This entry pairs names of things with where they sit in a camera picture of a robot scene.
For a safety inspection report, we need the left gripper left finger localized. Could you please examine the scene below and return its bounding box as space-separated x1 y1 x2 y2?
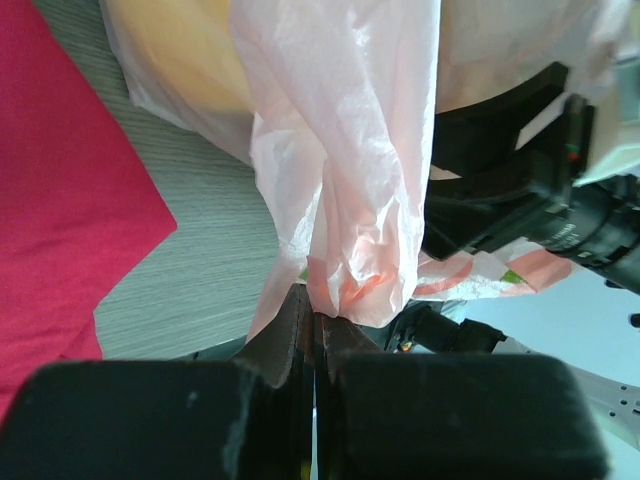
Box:
1 284 313 479

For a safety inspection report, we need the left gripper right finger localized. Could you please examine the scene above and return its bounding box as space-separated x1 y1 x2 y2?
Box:
314 315 610 479

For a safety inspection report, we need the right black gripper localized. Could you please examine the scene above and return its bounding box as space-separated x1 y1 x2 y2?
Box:
422 62 639 293

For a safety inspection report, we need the pink plastic bag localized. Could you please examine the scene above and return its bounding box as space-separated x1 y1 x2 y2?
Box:
102 1 632 335

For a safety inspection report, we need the red cloth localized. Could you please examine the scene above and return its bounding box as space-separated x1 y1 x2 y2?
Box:
1 1 176 407

